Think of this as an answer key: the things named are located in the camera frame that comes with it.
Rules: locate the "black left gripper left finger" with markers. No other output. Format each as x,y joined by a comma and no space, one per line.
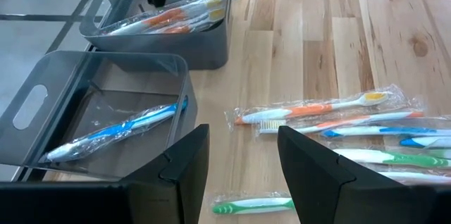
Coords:
176,181

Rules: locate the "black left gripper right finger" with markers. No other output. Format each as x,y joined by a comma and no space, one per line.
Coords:
334,188

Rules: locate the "green toothbrush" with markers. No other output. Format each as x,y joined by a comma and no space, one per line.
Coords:
405,159
246,205

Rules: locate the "grey translucent plastic bin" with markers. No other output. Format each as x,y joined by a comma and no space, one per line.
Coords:
35,76
197,51

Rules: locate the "blue toothbrush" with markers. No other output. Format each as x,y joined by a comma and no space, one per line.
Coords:
387,130
120,129
426,142

